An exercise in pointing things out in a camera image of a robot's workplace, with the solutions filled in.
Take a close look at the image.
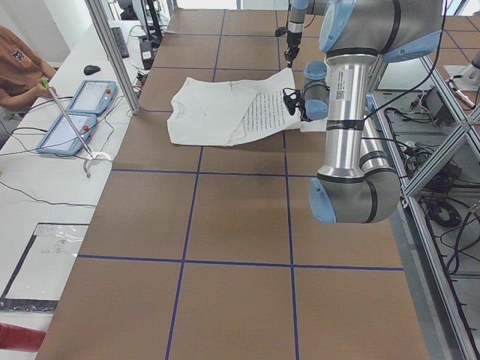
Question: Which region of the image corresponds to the aluminium side frame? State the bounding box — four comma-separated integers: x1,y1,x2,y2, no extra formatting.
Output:
367,55,479,359

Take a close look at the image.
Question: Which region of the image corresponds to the person in orange shirt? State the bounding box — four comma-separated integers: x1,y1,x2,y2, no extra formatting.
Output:
1,25,56,112

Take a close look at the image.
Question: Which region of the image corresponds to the upper teach pendant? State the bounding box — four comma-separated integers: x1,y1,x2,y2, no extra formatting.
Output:
67,80,117,116

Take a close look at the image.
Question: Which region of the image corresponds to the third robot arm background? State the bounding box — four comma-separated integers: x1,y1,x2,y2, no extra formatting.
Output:
464,52,480,83

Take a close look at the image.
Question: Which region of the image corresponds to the black keyboard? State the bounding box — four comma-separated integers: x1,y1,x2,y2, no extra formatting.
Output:
110,27,130,59

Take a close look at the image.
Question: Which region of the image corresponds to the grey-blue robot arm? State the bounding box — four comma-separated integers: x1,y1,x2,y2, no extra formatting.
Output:
276,1,443,224
283,0,327,68

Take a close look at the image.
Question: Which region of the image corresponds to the white long-sleeve printed shirt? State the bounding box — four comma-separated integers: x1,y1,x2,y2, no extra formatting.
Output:
167,68,326,146

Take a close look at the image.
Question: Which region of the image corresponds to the clear plastic bag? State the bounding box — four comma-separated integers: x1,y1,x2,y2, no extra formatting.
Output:
1,223,89,314

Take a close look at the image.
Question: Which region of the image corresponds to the black computer mouse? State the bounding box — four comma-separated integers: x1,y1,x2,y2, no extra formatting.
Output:
83,64,101,76

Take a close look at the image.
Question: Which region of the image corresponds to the teach pendant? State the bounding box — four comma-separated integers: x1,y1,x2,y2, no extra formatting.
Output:
37,113,97,156
67,80,117,116

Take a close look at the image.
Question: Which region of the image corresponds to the aluminium frame post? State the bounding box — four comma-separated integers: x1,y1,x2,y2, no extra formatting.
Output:
85,0,140,115

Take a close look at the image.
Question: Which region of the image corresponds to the lower teach pendant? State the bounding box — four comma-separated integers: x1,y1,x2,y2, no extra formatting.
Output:
37,113,97,156

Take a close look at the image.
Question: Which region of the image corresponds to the metal rod with hook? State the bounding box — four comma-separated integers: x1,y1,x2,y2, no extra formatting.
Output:
40,77,113,179

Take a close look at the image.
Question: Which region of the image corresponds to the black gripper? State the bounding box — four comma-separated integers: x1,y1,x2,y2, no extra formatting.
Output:
284,34,301,68
282,88,305,121

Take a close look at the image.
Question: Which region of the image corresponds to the red cylinder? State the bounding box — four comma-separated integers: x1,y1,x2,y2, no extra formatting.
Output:
0,322,46,353

